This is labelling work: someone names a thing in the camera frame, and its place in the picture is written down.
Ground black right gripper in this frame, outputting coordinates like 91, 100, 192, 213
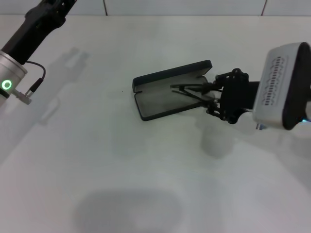
204, 68, 260, 125

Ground black glasses case grey lining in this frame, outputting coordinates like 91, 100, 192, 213
132, 59, 213, 122

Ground black thin-frame glasses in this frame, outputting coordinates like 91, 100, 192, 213
170, 81, 221, 108

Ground silver black right wrist camera box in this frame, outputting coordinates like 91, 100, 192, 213
252, 42, 311, 131

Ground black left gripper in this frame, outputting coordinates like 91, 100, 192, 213
0, 0, 79, 65

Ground left arm cable with connector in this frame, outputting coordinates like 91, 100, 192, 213
12, 61, 47, 105

